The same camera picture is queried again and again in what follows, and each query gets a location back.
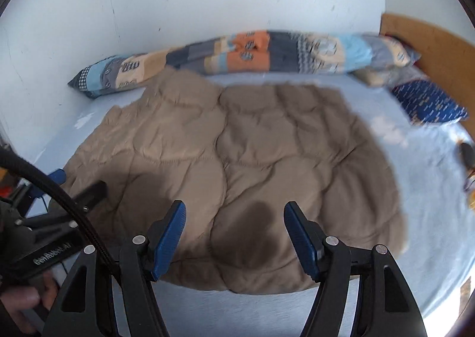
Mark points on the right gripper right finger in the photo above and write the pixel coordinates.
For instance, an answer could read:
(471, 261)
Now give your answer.
(306, 237)

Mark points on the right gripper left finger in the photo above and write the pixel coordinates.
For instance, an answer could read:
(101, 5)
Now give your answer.
(164, 236)

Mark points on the brown quilted puffer jacket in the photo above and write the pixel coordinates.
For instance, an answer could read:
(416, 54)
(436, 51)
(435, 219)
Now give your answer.
(235, 155)

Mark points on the person's left hand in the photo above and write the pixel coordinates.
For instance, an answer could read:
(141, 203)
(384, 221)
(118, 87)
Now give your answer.
(18, 299)

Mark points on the light blue cloud bedsheet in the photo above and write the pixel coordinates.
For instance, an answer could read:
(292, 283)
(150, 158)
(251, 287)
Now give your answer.
(440, 250)

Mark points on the navy star-pattern pillow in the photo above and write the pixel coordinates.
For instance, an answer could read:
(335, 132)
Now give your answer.
(428, 104)

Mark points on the beige grey pillow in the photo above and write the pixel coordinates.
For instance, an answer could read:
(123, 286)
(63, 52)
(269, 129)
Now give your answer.
(390, 77)

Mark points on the colourful patchwork rolled quilt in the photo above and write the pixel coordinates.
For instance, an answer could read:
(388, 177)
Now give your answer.
(255, 51)

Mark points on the wooden headboard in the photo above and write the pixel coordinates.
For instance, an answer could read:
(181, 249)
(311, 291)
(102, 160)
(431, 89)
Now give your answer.
(445, 58)

